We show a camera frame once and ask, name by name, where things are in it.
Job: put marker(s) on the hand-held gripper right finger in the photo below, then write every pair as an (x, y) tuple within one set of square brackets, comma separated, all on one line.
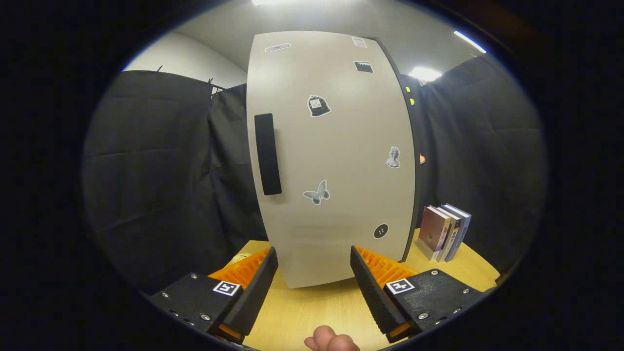
[(373, 297)]

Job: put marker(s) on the black backdrop cloth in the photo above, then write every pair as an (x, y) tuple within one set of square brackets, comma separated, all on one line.
[(146, 170)]

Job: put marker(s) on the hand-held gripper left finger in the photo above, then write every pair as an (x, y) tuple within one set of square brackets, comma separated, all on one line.
[(253, 297)]

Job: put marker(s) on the beige cabinet door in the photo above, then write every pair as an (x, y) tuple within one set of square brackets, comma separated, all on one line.
[(341, 146)]

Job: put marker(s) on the yellow plush toy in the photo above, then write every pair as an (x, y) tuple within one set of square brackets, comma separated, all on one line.
[(241, 257)]

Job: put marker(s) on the white spine book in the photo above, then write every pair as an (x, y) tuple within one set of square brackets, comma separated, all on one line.
[(452, 239)]

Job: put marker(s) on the dark grey cabinet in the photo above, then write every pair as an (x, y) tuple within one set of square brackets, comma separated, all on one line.
[(418, 204)]

